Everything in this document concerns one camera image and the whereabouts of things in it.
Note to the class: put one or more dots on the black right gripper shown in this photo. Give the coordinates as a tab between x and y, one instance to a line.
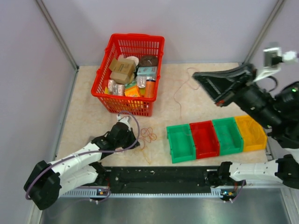
220	86

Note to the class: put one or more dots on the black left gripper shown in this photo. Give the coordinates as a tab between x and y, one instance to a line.
132	137

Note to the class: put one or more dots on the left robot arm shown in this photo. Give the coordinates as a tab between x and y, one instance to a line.
49	180

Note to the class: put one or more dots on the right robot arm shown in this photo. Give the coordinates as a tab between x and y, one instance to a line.
279	114

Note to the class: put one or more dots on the orange yellow sticky notes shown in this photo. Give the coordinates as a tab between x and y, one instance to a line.
132	91

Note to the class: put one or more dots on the pink wrapped snack pack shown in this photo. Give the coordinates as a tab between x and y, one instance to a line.
115	88

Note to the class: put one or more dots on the left green plastic bin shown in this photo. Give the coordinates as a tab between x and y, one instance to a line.
182	147

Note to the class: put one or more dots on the green plastic bin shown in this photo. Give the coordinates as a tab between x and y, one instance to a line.
229	137
182	147

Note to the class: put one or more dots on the orange bottle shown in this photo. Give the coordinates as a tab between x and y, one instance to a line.
150	88

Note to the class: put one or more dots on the silver foil snack pack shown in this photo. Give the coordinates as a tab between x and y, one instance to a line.
141	81

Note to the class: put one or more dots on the right green plastic bin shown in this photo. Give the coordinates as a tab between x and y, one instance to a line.
229	137

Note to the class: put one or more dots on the small brown cardboard box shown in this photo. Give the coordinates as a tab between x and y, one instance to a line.
120	77

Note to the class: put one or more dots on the red plastic bin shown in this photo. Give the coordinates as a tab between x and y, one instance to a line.
205	139

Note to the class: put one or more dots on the yellow plastic bin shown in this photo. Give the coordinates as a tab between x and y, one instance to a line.
253	135

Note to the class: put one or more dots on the teal snack box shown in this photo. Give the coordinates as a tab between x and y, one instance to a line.
147	71

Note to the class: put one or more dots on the white round plate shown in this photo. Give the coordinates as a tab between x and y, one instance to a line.
132	58

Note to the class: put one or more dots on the red plastic shopping basket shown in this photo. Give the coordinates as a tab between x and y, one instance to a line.
128	45

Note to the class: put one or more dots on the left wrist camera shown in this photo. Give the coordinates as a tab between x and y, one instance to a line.
125	120

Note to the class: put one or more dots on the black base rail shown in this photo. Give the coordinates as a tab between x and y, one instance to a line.
163	180

